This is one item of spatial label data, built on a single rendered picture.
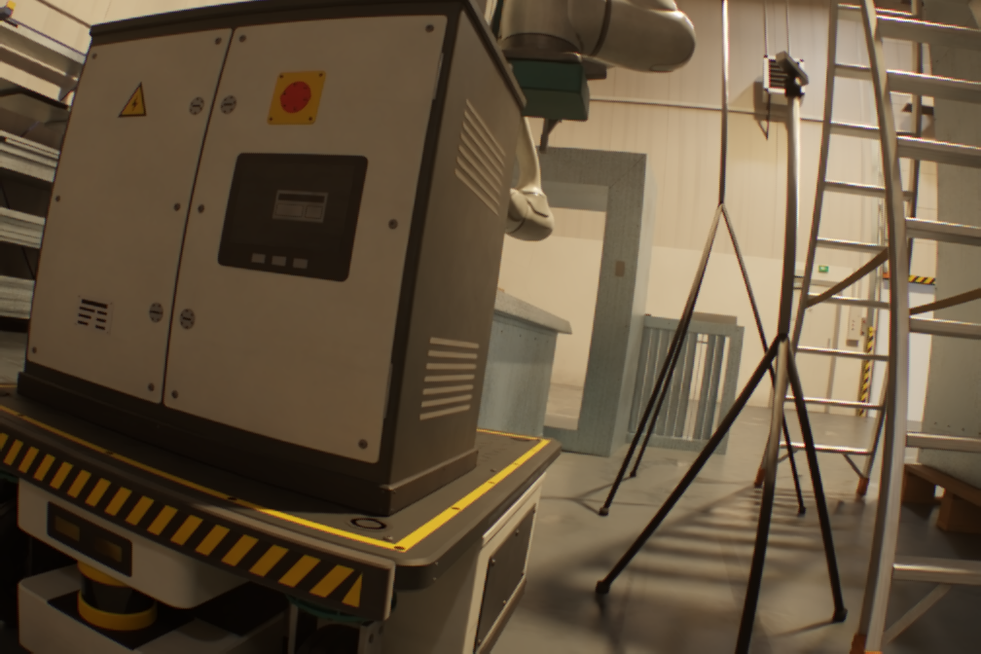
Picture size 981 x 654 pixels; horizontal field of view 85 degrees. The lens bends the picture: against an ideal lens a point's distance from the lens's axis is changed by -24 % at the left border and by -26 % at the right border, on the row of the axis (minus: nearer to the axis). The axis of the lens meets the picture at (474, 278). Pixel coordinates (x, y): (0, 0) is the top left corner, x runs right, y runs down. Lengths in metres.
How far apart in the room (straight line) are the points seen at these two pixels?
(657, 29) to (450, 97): 0.76
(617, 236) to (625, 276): 0.21
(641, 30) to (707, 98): 10.84
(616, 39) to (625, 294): 2.29
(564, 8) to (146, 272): 0.88
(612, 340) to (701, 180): 8.38
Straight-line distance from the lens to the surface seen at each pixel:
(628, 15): 1.34
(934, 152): 1.62
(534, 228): 1.82
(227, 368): 0.70
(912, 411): 12.01
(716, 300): 11.28
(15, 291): 5.03
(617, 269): 3.50
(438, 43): 0.68
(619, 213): 3.55
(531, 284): 11.70
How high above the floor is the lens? 0.49
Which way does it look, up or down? 5 degrees up
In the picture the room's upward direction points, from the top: 8 degrees clockwise
